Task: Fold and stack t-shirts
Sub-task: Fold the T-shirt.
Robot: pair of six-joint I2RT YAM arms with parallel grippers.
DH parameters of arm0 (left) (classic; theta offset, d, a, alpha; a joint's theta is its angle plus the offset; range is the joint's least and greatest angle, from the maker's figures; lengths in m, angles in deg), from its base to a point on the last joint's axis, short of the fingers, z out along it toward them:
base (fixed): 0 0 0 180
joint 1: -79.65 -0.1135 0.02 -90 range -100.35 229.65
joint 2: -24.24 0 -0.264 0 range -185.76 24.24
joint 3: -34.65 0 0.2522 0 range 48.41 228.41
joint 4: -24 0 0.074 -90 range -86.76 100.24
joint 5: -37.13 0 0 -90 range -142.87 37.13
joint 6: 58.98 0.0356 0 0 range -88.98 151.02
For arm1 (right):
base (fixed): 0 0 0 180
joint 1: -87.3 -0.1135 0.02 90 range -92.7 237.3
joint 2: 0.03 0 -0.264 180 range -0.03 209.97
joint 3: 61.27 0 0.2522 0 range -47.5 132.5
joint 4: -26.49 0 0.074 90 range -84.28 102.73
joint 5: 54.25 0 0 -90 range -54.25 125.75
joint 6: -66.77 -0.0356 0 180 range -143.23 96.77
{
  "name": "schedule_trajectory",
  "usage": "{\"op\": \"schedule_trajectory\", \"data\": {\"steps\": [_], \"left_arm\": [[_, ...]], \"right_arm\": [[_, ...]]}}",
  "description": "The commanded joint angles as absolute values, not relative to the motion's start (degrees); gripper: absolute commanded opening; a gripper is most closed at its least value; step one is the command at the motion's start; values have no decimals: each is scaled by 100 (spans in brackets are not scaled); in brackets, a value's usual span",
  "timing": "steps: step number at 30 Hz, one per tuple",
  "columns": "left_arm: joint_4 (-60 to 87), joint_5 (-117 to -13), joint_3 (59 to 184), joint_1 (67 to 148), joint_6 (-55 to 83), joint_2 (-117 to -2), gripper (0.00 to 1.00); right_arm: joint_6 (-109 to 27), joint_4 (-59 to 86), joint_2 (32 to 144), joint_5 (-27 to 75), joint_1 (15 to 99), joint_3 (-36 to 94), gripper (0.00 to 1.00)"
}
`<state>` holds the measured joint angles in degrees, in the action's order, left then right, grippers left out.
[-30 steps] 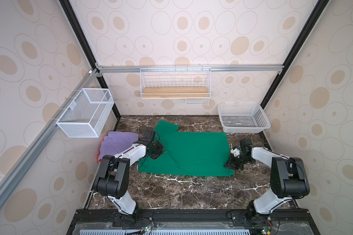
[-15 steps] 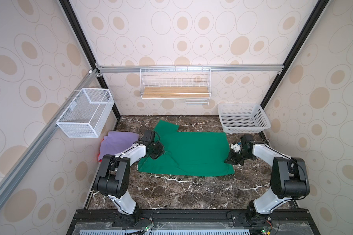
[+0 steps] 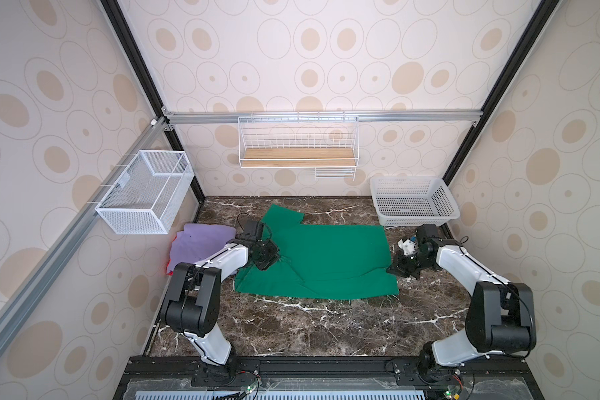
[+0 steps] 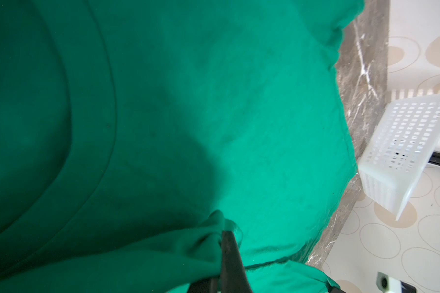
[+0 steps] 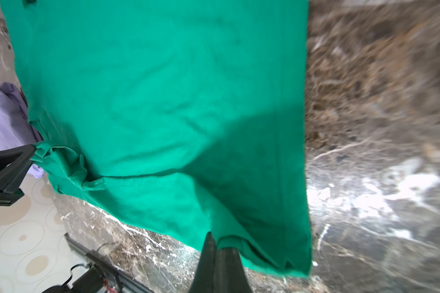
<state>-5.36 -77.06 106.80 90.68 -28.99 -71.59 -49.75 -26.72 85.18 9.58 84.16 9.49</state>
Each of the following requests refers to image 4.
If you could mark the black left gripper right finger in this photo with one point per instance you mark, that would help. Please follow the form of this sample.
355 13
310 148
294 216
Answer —
233 277

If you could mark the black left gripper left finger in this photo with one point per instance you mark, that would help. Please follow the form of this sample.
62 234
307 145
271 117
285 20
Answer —
209 285

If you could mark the green t-shirt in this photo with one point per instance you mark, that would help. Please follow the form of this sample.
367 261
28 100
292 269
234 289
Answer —
133 133

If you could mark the white plastic laundry basket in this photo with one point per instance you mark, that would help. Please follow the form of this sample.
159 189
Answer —
398 151

